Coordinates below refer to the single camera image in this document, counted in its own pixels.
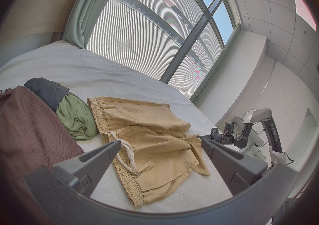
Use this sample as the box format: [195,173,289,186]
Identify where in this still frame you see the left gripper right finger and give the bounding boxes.
[201,137,269,197]

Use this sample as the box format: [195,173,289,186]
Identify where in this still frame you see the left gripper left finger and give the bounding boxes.
[53,140,122,198]

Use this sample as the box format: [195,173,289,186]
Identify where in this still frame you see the tan shorts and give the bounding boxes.
[87,97,211,206]

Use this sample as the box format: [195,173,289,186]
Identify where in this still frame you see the bed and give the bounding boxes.
[0,0,235,213]

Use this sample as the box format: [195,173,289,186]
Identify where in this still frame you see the green garment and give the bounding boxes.
[56,91,98,141]

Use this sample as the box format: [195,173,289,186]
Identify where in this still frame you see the brown garment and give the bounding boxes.
[0,86,86,170]

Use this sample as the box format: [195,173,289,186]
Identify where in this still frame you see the black garment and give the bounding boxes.
[24,78,70,115]

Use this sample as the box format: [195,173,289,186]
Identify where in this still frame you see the window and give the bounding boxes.
[86,0,242,105]

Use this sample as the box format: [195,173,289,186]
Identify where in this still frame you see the grey-green curtain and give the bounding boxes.
[65,0,130,50]

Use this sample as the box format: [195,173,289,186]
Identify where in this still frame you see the ceiling light panel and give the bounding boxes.
[292,0,317,31]

